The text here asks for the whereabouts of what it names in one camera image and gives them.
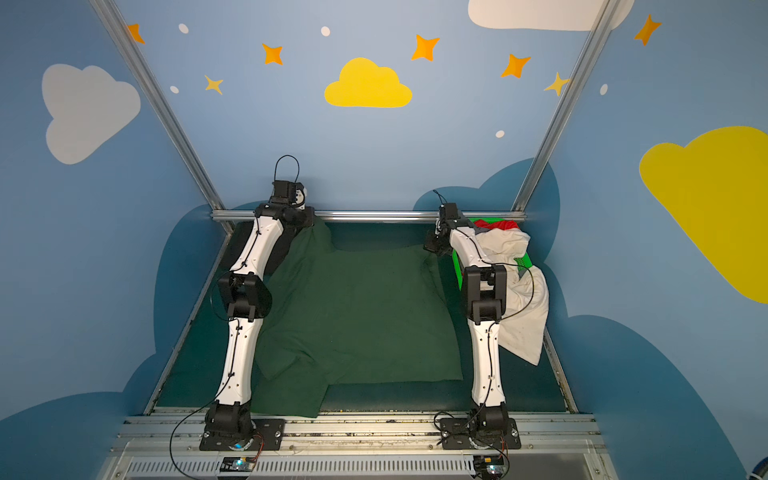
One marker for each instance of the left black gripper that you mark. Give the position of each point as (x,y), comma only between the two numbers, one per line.
(307,216)

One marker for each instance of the folded black t-shirt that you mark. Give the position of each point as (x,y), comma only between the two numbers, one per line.
(265,247)

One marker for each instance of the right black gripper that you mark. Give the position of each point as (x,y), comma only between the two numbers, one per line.
(435,241)

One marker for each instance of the bright green basket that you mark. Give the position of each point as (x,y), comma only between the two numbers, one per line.
(523,262)

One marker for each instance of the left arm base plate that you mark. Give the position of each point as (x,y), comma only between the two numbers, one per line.
(264,434)

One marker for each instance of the aluminium frame left post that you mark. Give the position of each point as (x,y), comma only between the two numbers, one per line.
(114,23)

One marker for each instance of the left controller board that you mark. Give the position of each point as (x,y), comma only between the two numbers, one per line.
(238,464)

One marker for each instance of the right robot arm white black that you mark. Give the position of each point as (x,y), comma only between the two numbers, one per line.
(483,292)

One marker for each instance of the aluminium frame back rail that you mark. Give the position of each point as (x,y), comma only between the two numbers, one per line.
(372,216)

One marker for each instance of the aluminium frame right post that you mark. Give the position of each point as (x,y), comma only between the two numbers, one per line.
(583,68)

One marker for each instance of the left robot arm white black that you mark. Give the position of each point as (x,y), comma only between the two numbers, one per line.
(247,301)

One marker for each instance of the aluminium front rail base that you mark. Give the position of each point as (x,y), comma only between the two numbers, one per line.
(359,445)

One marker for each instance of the dark green t-shirt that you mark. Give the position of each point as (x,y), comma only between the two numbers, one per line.
(350,317)

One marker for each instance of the white t-shirt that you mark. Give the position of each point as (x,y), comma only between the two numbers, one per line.
(527,303)

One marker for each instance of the red t-shirt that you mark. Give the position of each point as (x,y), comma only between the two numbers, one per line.
(495,224)

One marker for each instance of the controller board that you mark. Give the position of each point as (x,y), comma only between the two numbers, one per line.
(489,467)
(238,464)

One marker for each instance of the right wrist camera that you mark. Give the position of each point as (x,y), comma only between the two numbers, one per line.
(448,216)

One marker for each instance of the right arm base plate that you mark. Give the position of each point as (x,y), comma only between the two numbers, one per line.
(460,434)

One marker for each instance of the aluminium frame post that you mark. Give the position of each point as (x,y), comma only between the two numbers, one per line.
(114,23)
(583,68)

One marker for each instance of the right controller board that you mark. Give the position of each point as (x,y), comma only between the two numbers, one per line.
(489,467)

